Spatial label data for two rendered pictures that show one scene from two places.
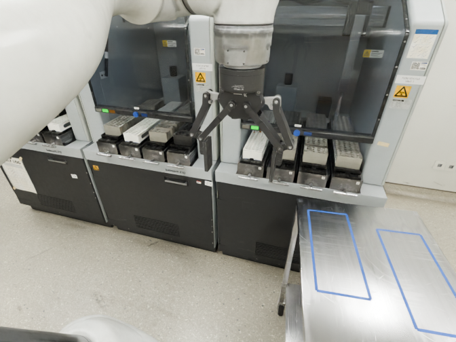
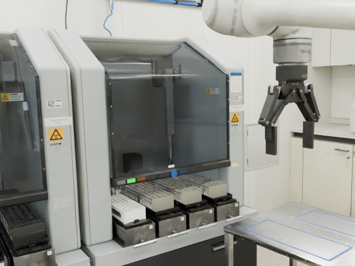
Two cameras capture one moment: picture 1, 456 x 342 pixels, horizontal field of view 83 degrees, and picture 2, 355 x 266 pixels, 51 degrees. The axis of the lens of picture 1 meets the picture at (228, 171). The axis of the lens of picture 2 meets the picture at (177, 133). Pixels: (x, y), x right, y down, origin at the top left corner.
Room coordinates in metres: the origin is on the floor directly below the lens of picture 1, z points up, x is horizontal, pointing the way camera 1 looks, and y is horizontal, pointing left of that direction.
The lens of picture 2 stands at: (0.05, 0.86, 1.36)
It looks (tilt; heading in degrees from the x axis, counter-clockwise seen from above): 7 degrees down; 311
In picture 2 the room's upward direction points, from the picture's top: 1 degrees counter-clockwise
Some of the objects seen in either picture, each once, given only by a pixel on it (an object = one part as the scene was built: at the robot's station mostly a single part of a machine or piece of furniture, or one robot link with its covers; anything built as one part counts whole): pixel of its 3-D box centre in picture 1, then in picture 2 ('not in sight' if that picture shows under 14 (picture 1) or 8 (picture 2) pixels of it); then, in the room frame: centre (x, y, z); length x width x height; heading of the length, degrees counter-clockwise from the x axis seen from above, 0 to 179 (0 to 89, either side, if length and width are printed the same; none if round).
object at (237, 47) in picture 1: (242, 45); (291, 53); (0.45, -0.02, 1.43); 0.09 x 0.09 x 0.06
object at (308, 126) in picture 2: (273, 163); (308, 134); (0.43, -0.09, 1.22); 0.03 x 0.01 x 0.07; 164
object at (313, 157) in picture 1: (315, 157); (190, 196); (1.11, -0.43, 0.85); 0.12 x 0.02 x 0.06; 73
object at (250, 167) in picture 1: (261, 142); (109, 211); (1.42, -0.20, 0.78); 0.73 x 0.14 x 0.09; 164
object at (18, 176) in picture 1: (15, 174); not in sight; (1.59, 1.57, 0.43); 0.27 x 0.02 x 0.36; 74
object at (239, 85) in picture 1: (241, 92); (291, 83); (0.45, -0.02, 1.36); 0.08 x 0.07 x 0.09; 74
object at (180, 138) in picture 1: (183, 139); (28, 232); (1.31, 0.25, 0.85); 0.12 x 0.02 x 0.06; 74
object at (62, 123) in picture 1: (72, 119); not in sight; (1.64, 1.05, 0.83); 0.30 x 0.10 x 0.06; 164
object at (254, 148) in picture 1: (257, 143); (120, 207); (1.29, -0.16, 0.83); 0.30 x 0.10 x 0.06; 164
